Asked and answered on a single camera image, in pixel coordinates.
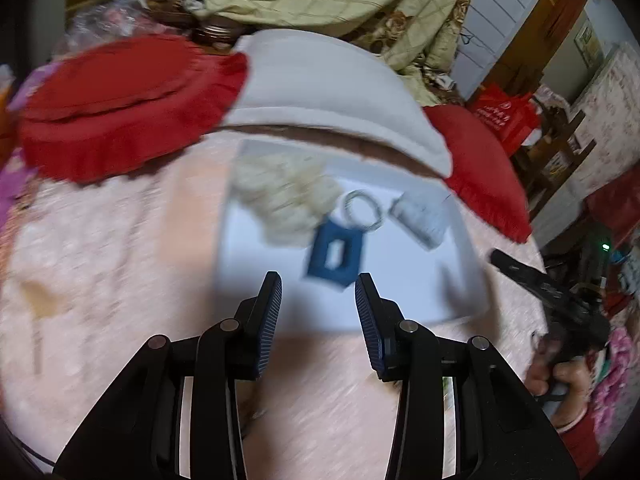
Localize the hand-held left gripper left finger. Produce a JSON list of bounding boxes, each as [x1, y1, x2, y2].
[[52, 271, 283, 480]]

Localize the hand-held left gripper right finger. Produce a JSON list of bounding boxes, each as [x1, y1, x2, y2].
[[354, 272, 581, 480]]

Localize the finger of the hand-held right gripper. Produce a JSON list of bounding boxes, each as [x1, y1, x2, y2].
[[489, 248, 556, 297]]

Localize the white rectangular tray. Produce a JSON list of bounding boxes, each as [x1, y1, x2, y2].
[[215, 139, 492, 335]]

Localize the blue rectangular hair clip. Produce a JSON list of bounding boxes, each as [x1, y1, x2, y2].
[[304, 218, 369, 294]]

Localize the person's right forearm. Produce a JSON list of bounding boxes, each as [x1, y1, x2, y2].
[[552, 410, 608, 471]]

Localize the person's right hand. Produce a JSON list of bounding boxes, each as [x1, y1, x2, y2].
[[525, 334, 598, 431]]

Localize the red frilled plump pillow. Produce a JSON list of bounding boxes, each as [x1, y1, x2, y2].
[[424, 104, 534, 244]]

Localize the light blue fluffy scrunchie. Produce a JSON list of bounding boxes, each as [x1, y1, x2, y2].
[[389, 190, 449, 251]]

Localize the wooden chair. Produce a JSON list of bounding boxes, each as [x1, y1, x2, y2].
[[514, 94, 597, 222]]

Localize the cream fluffy scrunchie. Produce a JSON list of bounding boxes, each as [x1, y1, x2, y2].
[[231, 152, 342, 250]]

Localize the pink textured bedspread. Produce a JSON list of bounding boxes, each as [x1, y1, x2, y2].
[[0, 125, 551, 480]]

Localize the red shopping bag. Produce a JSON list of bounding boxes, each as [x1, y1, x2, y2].
[[467, 83, 544, 157]]

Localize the white pillow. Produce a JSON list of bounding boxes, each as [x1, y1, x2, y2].
[[222, 28, 454, 182]]

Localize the red frilled flat pillow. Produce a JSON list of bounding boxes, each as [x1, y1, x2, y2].
[[17, 34, 251, 184]]

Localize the purple flowered sheet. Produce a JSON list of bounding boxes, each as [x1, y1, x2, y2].
[[0, 66, 47, 233]]

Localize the floral yellow checked blanket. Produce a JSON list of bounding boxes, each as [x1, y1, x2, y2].
[[179, 0, 482, 107]]

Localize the clear plastic bags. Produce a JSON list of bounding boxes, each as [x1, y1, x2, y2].
[[64, 0, 197, 43]]

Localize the silver bangle bracelet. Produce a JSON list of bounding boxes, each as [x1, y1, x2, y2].
[[342, 188, 387, 234]]

